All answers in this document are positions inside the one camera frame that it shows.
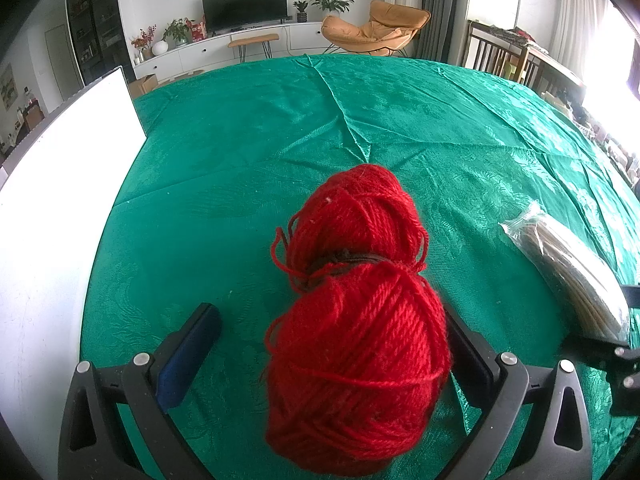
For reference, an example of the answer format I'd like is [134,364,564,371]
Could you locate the wooden desk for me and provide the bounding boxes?
[525,42,586,103]

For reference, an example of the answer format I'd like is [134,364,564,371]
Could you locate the orange lounge chair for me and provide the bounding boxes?
[321,0,432,56]

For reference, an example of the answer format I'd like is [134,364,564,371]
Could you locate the small wooden stool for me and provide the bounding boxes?
[227,33,280,63]

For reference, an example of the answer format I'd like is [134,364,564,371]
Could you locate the white television cabinet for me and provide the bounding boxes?
[132,20,331,78]

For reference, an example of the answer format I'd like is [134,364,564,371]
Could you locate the white curtain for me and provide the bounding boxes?
[557,0,613,86]

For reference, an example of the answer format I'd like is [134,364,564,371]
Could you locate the red flower branches in vase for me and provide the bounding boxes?
[131,25,158,63]

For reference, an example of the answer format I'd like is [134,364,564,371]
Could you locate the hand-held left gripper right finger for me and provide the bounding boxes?
[442,305,596,480]

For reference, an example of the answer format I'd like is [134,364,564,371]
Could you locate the wooden slatted chair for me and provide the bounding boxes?
[462,20,531,83]

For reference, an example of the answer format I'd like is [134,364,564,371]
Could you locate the red yarn skein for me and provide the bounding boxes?
[262,162,455,478]

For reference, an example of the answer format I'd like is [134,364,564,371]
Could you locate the clear packet of beige sticks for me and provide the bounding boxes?
[500,202,632,343]

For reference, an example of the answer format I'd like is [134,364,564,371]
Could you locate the tall black display shelf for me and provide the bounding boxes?
[65,0,136,86]

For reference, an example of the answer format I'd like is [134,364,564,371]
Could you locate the large green potted plant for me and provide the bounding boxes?
[311,0,355,15]

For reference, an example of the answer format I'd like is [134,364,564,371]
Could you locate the white storage box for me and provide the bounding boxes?
[0,66,148,461]

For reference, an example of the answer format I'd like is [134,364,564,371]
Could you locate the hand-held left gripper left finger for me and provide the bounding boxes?
[57,302,223,480]

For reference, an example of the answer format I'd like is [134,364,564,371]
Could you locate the grey curtain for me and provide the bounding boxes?
[417,0,458,61]

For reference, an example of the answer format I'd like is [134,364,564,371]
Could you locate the green satin tablecloth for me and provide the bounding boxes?
[80,52,640,480]

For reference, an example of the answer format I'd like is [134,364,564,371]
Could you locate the brown cardboard box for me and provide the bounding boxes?
[127,74,160,98]

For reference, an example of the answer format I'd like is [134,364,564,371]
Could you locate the black flat television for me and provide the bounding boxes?
[201,0,288,36]

